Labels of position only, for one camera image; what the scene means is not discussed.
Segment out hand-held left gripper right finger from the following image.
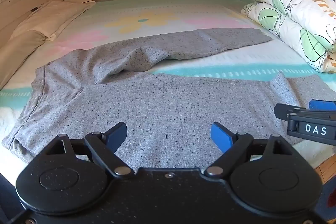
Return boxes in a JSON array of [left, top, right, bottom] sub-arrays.
[[204, 122, 298, 178]]

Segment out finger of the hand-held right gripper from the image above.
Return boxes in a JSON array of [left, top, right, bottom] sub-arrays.
[[274, 104, 306, 122], [309, 100, 336, 110]]

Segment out grey speckled pants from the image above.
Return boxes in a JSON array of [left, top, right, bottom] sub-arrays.
[[1, 28, 336, 170]]

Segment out floral pastel blanket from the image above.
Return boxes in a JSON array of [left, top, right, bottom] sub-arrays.
[[0, 0, 336, 180]]

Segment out folded leaf print quilt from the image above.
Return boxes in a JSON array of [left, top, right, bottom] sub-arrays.
[[241, 0, 336, 73]]

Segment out white pillow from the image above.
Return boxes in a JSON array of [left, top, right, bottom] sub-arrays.
[[10, 0, 96, 41]]

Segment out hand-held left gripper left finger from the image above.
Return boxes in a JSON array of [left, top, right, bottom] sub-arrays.
[[39, 122, 134, 178]]

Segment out beige pillow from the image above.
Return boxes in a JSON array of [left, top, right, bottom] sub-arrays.
[[0, 30, 46, 89]]

